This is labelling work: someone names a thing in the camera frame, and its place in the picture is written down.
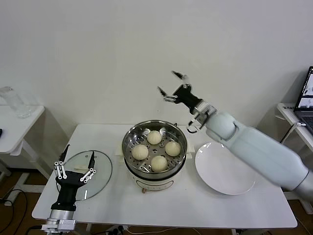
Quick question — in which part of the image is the laptop power cable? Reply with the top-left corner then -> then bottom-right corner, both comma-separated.
278,121 -> 306,145

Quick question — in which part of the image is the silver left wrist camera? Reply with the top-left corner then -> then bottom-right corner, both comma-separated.
41,217 -> 77,233

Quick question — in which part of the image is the stainless steel steamer basket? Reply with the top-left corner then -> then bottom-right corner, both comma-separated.
121,119 -> 189,181

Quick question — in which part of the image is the white side table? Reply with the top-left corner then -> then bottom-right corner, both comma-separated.
0,104 -> 53,194

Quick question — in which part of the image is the round glass pot lid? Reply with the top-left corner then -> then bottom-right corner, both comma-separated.
56,150 -> 113,201

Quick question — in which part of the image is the black floor cable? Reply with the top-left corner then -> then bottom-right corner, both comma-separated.
0,188 -> 28,235

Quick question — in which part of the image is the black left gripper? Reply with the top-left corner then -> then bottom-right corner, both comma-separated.
49,144 -> 97,211

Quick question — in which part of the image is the open dark laptop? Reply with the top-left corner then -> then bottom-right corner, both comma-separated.
293,66 -> 313,137

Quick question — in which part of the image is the clear glass jar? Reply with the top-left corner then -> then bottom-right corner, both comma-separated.
0,86 -> 33,120

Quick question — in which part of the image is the white power strip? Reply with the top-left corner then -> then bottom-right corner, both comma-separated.
106,224 -> 130,235

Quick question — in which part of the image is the white round plate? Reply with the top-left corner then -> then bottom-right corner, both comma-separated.
195,141 -> 257,196

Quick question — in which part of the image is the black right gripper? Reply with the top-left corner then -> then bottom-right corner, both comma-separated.
157,70 -> 203,109

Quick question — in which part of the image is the white desk with label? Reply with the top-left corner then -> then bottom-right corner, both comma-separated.
276,102 -> 313,213

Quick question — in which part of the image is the white steamed baozi bun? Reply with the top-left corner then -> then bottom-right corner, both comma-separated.
146,130 -> 162,145
151,155 -> 168,172
164,141 -> 181,157
132,144 -> 149,161

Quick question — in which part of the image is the white electric cooker pot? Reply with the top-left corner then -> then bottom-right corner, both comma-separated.
114,138 -> 195,194

